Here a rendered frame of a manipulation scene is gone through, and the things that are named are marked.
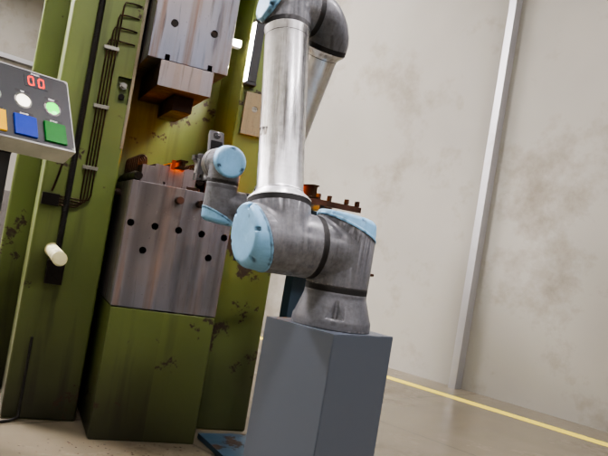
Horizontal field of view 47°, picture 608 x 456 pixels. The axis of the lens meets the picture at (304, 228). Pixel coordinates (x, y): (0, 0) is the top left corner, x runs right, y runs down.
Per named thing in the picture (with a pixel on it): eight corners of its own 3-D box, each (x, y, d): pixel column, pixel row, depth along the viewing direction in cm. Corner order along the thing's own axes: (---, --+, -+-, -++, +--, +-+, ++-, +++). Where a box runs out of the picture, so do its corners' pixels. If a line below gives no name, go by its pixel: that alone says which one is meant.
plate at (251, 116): (261, 137, 282) (268, 96, 283) (240, 132, 279) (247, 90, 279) (259, 137, 284) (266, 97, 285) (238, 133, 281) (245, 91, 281)
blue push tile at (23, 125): (39, 138, 220) (37, 117, 223) (15, 132, 215) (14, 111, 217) (36, 140, 221) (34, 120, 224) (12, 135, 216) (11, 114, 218)
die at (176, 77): (210, 98, 262) (214, 72, 262) (156, 84, 254) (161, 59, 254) (184, 110, 300) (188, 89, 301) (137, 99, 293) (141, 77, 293)
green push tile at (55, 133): (67, 145, 228) (65, 125, 231) (46, 139, 222) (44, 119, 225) (65, 147, 229) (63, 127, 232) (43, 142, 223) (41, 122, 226)
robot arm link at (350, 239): (380, 293, 166) (393, 220, 166) (318, 284, 158) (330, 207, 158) (346, 285, 179) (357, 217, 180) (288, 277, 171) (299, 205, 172)
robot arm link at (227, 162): (212, 176, 191) (218, 140, 192) (201, 178, 203) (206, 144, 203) (244, 183, 195) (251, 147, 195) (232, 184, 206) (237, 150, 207)
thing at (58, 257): (67, 269, 215) (70, 251, 215) (49, 266, 213) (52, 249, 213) (58, 258, 255) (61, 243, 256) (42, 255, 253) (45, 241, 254)
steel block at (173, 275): (214, 318, 259) (235, 198, 261) (110, 305, 245) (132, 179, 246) (181, 298, 311) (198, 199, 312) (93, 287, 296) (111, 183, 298)
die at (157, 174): (194, 191, 260) (197, 168, 261) (139, 181, 253) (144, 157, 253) (170, 193, 299) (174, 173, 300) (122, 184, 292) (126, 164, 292)
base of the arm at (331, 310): (384, 335, 169) (392, 294, 169) (333, 333, 155) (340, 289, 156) (327, 320, 182) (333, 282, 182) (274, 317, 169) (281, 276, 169)
